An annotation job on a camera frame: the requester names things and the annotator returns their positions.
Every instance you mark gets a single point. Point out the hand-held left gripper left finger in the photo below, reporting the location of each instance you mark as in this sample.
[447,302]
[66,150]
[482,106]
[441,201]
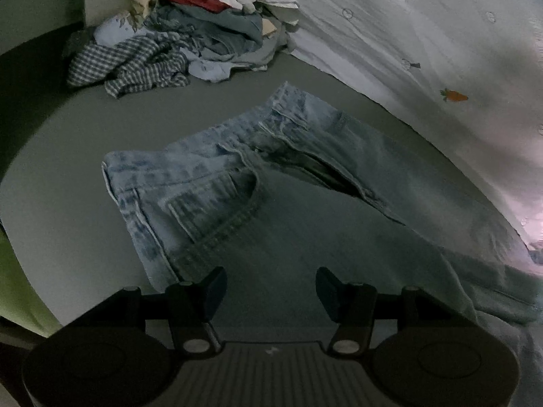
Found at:
[214,293]

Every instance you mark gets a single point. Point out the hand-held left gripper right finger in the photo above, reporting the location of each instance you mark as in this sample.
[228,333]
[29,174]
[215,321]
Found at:
[328,293]

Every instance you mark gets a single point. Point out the light blue jeans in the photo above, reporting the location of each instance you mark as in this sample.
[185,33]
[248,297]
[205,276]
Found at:
[271,220]

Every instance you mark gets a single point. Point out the blue white checked cloth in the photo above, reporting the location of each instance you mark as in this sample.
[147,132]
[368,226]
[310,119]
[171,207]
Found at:
[127,68]

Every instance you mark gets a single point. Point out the blue denim garment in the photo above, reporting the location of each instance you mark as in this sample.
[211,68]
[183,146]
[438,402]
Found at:
[229,25]

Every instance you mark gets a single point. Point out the cream cloth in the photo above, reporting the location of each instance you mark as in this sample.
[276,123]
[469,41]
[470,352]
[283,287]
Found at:
[269,26]

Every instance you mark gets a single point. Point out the white carrot print curtain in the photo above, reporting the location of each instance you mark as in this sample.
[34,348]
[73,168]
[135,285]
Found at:
[403,29]

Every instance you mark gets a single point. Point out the pale blue printed cloth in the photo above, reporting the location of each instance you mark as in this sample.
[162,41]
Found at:
[110,29]

